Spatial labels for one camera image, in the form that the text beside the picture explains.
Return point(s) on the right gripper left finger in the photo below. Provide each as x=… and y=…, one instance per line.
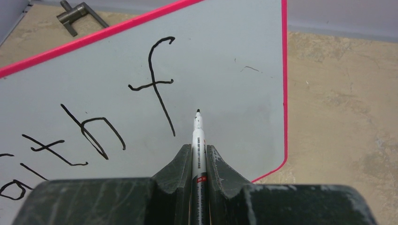
x=172, y=193

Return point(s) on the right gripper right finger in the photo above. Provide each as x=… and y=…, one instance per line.
x=227, y=203

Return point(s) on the pink framed whiteboard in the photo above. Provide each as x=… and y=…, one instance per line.
x=121, y=102

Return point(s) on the black metal clamp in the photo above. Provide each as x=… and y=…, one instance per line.
x=72, y=14

